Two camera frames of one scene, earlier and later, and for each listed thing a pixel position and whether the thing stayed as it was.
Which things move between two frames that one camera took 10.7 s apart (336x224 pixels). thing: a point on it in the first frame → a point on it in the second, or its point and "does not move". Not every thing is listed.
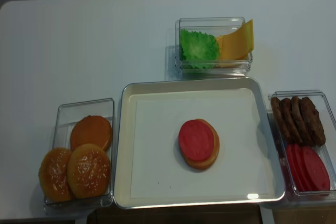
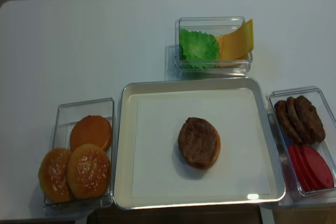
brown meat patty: [312, 123] → [197, 140]
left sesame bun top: [53, 174] does not move
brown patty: [279, 118] → [281, 109]
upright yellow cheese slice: [237, 45] does not move
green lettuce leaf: [198, 50] does not move
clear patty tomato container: [306, 133] does not move
